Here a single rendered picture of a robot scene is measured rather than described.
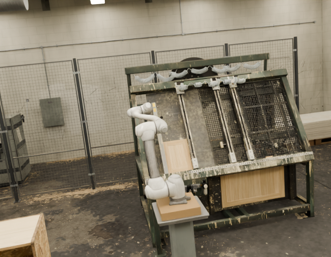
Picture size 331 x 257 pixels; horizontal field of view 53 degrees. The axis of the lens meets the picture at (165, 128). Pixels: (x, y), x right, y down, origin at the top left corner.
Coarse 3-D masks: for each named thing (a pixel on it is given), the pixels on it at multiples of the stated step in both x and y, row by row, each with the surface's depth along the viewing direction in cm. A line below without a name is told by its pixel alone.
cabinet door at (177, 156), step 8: (168, 144) 420; (176, 144) 421; (184, 144) 422; (168, 152) 416; (176, 152) 418; (184, 152) 419; (168, 160) 413; (176, 160) 414; (184, 160) 416; (168, 168) 409; (176, 168) 410; (184, 168) 412; (192, 168) 413
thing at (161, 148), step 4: (152, 108) 433; (156, 112) 432; (160, 136) 421; (160, 140) 419; (160, 144) 417; (160, 148) 415; (160, 152) 414; (164, 152) 414; (164, 156) 412; (164, 160) 410; (164, 164) 408; (164, 168) 407; (164, 172) 405; (168, 172) 405
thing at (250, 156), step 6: (228, 78) 453; (234, 78) 441; (234, 84) 451; (234, 90) 452; (234, 96) 448; (234, 102) 446; (234, 108) 448; (240, 108) 443; (240, 114) 441; (240, 120) 437; (240, 126) 436; (246, 132) 432; (246, 138) 431; (246, 144) 426; (246, 150) 427; (252, 150) 424; (252, 156) 421
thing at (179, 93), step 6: (180, 90) 438; (180, 96) 440; (180, 102) 436; (180, 108) 437; (186, 114) 432; (186, 120) 429; (186, 126) 426; (186, 132) 423; (186, 138) 425; (192, 144) 418; (192, 150) 416; (192, 156) 413; (192, 162) 410
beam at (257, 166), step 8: (304, 152) 433; (256, 160) 422; (264, 160) 423; (272, 160) 424; (280, 160) 425; (288, 160) 427; (296, 160) 428; (304, 160) 429; (200, 168) 411; (224, 168) 414; (232, 168) 415; (240, 168) 416; (248, 168) 417; (256, 168) 418; (264, 168) 426; (168, 176) 403; (184, 176) 405; (192, 176) 406; (200, 176) 407; (208, 176) 408; (216, 176) 418
